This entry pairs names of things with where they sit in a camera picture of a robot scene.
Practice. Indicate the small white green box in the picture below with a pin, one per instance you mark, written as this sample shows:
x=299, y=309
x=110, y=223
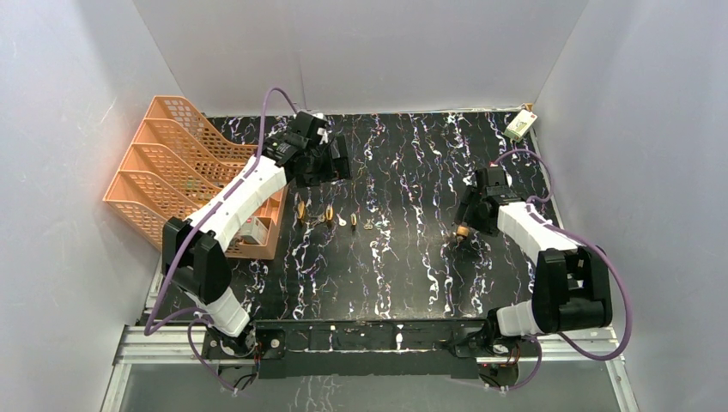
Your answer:
x=520, y=125

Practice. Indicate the orange plastic desk organizer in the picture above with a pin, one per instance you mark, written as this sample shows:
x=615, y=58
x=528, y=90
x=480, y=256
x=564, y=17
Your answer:
x=177, y=161

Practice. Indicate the aluminium frame rail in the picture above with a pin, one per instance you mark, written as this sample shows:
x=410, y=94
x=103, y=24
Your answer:
x=161, y=373

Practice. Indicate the white staple box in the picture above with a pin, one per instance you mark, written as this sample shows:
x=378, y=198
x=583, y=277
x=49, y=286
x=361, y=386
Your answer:
x=254, y=232

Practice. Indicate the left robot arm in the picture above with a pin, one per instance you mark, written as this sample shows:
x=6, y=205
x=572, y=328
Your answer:
x=194, y=249

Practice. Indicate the large brass padlock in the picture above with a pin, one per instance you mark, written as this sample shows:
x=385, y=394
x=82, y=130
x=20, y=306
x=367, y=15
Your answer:
x=300, y=210

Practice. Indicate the small open brass padlock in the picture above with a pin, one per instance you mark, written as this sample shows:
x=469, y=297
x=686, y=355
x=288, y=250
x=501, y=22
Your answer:
x=462, y=233

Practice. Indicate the medium brass padlock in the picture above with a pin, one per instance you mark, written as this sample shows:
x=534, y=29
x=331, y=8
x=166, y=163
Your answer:
x=329, y=215

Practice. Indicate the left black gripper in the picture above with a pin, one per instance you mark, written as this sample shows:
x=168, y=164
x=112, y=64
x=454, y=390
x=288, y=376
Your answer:
x=328, y=165

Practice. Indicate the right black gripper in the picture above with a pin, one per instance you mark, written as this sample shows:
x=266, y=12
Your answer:
x=470, y=197

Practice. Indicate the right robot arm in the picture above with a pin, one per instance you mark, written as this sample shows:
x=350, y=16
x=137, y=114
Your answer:
x=571, y=282

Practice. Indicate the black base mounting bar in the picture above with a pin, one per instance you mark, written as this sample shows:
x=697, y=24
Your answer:
x=465, y=348

